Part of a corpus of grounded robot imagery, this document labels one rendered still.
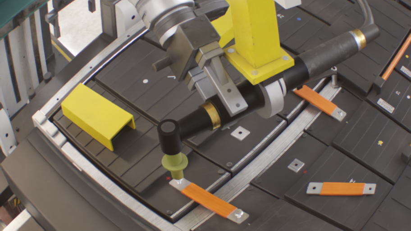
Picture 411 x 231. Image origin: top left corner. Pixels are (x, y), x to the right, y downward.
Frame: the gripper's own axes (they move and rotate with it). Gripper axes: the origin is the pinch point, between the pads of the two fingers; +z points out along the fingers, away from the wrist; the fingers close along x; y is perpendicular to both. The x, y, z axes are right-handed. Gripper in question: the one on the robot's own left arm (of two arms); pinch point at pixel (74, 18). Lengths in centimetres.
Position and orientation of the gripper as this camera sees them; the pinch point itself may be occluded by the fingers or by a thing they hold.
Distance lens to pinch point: 190.5
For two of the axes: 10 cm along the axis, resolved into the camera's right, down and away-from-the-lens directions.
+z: 0.8, 7.1, 7.0
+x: 7.4, -5.1, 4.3
